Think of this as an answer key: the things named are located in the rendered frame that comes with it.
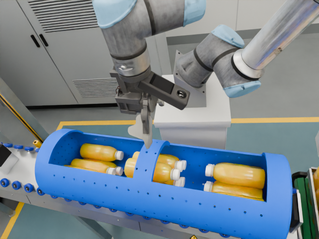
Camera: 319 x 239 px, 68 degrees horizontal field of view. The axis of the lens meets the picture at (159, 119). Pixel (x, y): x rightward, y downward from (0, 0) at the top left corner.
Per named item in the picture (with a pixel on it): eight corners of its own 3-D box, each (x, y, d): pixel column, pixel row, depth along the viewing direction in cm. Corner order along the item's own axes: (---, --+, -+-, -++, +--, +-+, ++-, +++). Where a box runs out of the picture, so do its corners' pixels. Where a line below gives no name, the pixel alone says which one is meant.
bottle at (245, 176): (267, 168, 78) (210, 160, 83) (265, 190, 76) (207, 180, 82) (263, 169, 84) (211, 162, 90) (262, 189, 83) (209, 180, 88)
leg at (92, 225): (108, 235, 185) (73, 204, 139) (115, 237, 183) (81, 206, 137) (105, 243, 182) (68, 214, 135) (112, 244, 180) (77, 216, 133)
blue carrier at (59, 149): (87, 149, 122) (58, 115, 99) (272, 176, 96) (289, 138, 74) (60, 203, 106) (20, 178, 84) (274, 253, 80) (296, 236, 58)
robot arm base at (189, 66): (177, 52, 100) (193, 35, 94) (203, 71, 106) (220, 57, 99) (173, 74, 90) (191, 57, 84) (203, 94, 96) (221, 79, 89)
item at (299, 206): (284, 205, 91) (292, 191, 82) (291, 206, 90) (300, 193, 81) (286, 232, 85) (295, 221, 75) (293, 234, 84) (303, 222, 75)
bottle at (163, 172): (127, 177, 90) (175, 186, 85) (121, 174, 84) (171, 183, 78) (132, 159, 92) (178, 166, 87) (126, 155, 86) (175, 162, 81)
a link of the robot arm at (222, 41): (210, 48, 97) (236, 23, 88) (224, 74, 93) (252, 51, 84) (191, 42, 89) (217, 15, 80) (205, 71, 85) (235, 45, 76)
